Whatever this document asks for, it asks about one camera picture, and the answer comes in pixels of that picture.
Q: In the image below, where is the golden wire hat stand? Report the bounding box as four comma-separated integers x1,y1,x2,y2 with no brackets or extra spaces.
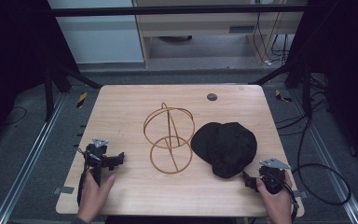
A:
143,102,197,175

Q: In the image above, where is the grey table bracket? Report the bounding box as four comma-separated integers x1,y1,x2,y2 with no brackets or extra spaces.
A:
293,189,310,201
52,185,76,196

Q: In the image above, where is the person's right hand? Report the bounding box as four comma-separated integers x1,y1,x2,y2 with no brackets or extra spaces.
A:
255,170,294,224

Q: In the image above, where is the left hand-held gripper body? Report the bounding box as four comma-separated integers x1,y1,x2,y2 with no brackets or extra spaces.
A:
83,137,112,188

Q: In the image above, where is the white cabinet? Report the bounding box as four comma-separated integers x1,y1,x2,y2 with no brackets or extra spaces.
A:
47,0,145,65

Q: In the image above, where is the black looped floor cable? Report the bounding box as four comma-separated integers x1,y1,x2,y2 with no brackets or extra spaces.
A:
274,102,352,207

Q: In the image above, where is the person's left hand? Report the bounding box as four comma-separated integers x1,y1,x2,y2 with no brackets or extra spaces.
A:
76,170,117,224

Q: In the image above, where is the black horizontal frame bar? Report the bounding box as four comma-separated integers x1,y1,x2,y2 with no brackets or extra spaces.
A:
50,4,310,18

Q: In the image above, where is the black curtain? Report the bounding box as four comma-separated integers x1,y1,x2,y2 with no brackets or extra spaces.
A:
0,0,82,153
283,0,358,172

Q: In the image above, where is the aluminium floor rail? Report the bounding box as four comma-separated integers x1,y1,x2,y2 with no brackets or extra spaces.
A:
0,92,68,224
287,90,358,224

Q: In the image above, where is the hand-held gripper cable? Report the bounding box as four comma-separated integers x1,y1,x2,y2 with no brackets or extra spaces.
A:
76,147,90,207
268,173,300,222

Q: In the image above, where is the yellow black striped tape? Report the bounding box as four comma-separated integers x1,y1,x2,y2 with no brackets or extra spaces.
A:
76,91,89,109
274,89,293,104

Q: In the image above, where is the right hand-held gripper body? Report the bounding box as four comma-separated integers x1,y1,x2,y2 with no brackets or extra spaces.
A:
257,158,293,196

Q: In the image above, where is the black metal stand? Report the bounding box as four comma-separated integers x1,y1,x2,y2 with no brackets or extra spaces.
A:
42,60,103,123
248,57,313,119

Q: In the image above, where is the right hand-held gripper cable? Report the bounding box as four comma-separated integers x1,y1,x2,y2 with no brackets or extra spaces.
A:
268,173,300,222

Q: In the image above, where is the thin black floor cable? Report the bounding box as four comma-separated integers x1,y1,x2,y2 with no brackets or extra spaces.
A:
0,105,28,128

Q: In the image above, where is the left hand-held gripper cable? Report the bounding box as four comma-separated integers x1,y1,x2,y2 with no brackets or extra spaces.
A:
76,147,90,207

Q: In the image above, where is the light wooden desk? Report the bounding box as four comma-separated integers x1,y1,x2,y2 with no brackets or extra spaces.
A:
131,0,310,68

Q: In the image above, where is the bundle of hanging cables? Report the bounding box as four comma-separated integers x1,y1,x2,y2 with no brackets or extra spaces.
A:
252,0,292,67

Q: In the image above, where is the black cap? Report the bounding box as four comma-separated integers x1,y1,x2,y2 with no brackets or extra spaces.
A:
190,121,258,180

